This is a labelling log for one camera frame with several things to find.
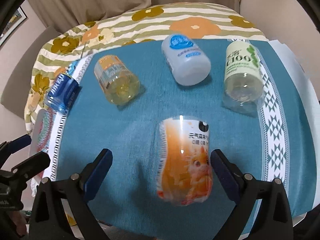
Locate orange cat label cup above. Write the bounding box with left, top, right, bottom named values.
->
left=157, top=115, right=213, bottom=206

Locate blue label bottle cup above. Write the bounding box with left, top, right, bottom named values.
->
left=44, top=60, right=79, bottom=114

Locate yellow orange label cup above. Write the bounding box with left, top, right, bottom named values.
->
left=94, top=55, right=140, bottom=106

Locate green C100 label cup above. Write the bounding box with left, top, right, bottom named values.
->
left=222, top=40, right=265, bottom=118

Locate white blue label cup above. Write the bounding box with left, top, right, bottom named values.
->
left=161, top=34, right=211, bottom=86

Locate framed picture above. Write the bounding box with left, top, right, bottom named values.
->
left=0, top=7, right=27, bottom=46

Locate teal patterned tablecloth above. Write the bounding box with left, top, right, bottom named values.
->
left=37, top=38, right=318, bottom=237

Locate floral striped quilt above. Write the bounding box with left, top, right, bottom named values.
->
left=24, top=2, right=267, bottom=133

